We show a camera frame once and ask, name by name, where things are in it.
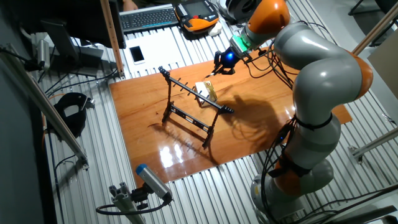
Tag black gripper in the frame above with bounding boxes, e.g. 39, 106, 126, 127
213, 47, 242, 76

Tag black carved pen rack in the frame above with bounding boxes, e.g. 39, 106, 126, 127
157, 65, 234, 149

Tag person hand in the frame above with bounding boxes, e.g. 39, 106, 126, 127
123, 0, 139, 12

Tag gold white tissue pack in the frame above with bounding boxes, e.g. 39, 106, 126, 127
194, 80, 218, 108

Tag white cloth lump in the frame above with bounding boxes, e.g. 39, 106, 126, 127
207, 22, 223, 37

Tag orange black teach pendant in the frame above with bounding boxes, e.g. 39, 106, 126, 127
174, 0, 220, 34

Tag black round device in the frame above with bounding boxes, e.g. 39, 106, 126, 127
217, 0, 264, 24

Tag white smartphone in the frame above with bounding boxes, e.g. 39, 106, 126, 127
129, 45, 146, 65

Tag black keyboard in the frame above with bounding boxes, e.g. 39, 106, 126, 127
119, 4, 180, 34

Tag wooden board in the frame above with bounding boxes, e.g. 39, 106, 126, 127
108, 51, 354, 185

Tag black monitor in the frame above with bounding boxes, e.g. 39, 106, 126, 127
9, 0, 127, 49

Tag black monitor stand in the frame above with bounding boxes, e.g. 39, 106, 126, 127
40, 18, 105, 78

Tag grey panel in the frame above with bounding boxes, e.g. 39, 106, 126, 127
366, 30, 398, 94

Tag aluminium profile stub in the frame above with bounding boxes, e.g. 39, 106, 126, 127
108, 182, 147, 224

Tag silver cylinder device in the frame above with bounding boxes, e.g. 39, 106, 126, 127
36, 39, 51, 71

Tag black bar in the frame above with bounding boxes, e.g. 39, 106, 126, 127
323, 205, 398, 224

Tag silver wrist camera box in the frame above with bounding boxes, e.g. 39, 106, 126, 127
229, 34, 252, 60

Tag thin black wrist cables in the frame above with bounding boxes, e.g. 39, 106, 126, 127
242, 21, 299, 90

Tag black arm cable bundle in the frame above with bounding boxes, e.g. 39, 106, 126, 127
260, 116, 299, 223

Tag black arm strap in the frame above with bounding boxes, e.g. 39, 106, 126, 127
294, 113, 333, 131
269, 152, 312, 178

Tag aluminium frame bar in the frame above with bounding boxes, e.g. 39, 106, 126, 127
353, 1, 398, 56
0, 43, 90, 170
348, 127, 398, 164
99, 0, 126, 78

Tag silver camera blue cap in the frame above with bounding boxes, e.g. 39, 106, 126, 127
135, 164, 174, 203

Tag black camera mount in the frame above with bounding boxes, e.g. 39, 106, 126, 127
130, 183, 150, 211

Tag black ring-shaped device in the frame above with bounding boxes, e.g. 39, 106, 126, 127
53, 92, 96, 138

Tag black camera cable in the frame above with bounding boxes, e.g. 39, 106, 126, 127
95, 194, 172, 216

